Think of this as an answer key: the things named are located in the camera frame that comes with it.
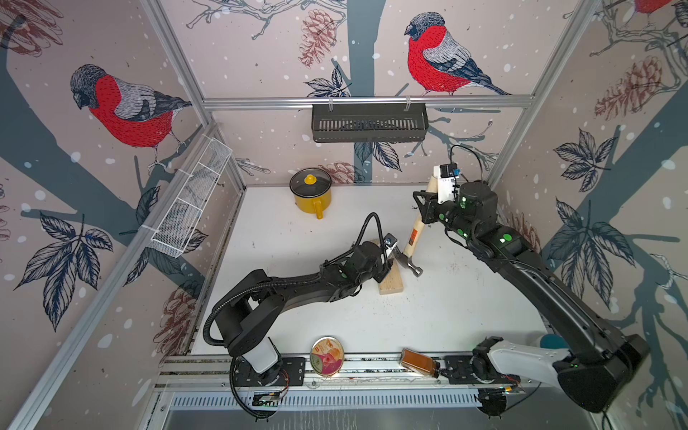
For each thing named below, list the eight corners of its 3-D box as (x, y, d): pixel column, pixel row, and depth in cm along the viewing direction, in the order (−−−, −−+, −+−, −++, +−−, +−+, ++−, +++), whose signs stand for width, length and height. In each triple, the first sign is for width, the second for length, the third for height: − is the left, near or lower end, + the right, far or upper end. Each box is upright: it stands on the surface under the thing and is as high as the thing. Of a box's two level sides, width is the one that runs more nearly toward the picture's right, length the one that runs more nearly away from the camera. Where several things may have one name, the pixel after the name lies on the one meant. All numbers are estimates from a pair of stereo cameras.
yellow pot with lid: (292, 220, 110) (286, 199, 100) (298, 187, 122) (293, 167, 112) (329, 219, 110) (326, 199, 100) (331, 187, 122) (329, 166, 112)
